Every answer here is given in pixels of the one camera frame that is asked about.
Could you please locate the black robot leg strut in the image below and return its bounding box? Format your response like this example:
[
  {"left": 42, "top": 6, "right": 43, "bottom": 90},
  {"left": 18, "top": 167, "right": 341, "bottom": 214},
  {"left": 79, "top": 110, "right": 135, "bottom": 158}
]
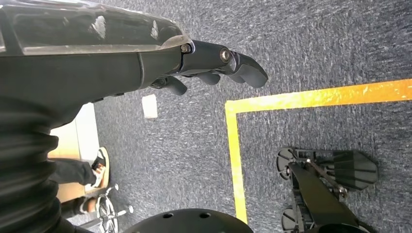
[{"left": 288, "top": 162, "right": 371, "bottom": 233}]

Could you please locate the yellow floor tape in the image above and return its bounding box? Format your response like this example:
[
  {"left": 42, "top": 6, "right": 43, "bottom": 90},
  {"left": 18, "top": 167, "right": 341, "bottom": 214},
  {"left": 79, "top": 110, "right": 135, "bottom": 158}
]
[{"left": 224, "top": 79, "right": 412, "bottom": 225}]

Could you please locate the light wooden desk panel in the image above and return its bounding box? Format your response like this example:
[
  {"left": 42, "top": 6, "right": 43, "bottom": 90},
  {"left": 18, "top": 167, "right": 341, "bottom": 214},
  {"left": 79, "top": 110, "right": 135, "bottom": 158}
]
[{"left": 47, "top": 102, "right": 101, "bottom": 204}]

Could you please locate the chrome chair wheel base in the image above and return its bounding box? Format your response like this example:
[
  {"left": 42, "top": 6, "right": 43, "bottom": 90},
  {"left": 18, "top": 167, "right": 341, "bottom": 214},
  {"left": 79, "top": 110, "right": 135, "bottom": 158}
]
[{"left": 80, "top": 183, "right": 135, "bottom": 233}]

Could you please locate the round black robot part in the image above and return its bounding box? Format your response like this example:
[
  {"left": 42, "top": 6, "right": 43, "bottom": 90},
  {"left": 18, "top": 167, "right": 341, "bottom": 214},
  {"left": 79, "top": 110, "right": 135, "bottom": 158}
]
[{"left": 123, "top": 208, "right": 255, "bottom": 233}]

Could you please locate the person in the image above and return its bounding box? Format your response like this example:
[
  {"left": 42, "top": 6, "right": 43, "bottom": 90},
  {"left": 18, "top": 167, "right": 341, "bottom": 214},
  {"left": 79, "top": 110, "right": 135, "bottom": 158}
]
[{"left": 48, "top": 147, "right": 111, "bottom": 216}]

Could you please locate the white floor tag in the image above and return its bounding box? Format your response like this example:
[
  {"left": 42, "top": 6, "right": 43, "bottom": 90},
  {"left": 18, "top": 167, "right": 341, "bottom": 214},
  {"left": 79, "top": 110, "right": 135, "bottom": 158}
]
[{"left": 141, "top": 94, "right": 159, "bottom": 119}]

